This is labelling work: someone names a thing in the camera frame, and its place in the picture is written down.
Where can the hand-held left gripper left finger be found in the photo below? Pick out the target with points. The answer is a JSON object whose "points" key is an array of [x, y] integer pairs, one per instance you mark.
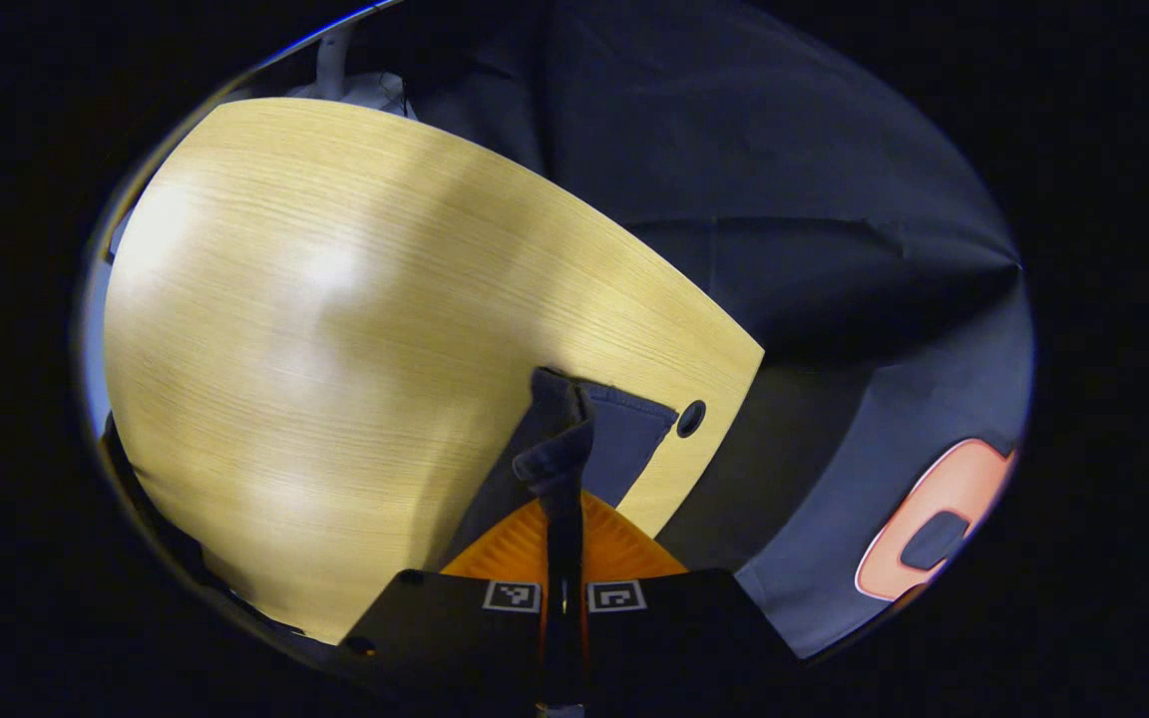
{"points": [[455, 638]]}

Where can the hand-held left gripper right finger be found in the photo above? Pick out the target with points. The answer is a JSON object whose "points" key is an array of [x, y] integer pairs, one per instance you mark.
{"points": [[684, 638]]}

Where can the dark grey jeans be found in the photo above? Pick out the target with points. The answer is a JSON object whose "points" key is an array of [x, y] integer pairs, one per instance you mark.
{"points": [[624, 429]]}

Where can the black backdrop cloth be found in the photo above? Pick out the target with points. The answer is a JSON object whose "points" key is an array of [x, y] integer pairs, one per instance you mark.
{"points": [[784, 150]]}

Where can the white rounded object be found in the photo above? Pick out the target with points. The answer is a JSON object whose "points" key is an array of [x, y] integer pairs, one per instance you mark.
{"points": [[355, 85]]}

